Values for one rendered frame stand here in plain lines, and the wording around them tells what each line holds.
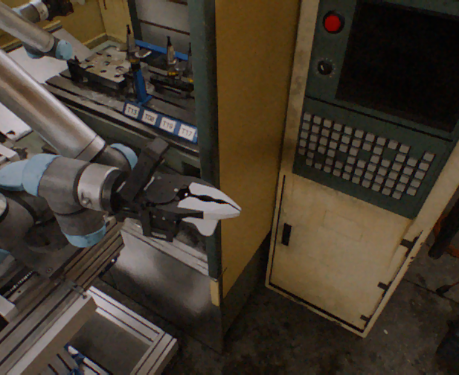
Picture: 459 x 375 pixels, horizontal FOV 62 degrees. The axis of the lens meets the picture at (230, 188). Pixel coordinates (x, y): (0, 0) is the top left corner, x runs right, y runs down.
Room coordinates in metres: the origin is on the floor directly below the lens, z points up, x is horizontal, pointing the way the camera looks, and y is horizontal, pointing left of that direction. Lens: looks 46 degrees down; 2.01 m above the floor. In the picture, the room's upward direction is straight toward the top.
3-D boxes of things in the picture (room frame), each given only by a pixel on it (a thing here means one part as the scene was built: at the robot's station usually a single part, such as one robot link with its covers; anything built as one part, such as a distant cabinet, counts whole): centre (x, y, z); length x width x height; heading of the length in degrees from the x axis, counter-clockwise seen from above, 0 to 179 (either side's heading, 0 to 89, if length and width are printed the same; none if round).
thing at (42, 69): (2.18, 1.15, 0.75); 0.89 x 0.67 x 0.26; 149
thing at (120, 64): (1.92, 0.64, 0.97); 0.29 x 0.23 x 0.05; 59
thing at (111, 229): (0.66, 0.50, 1.07); 0.40 x 0.13 x 0.09; 149
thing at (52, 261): (0.65, 0.51, 1.13); 0.36 x 0.22 x 0.06; 149
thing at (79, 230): (0.48, 0.28, 1.46); 0.11 x 0.08 x 0.11; 164
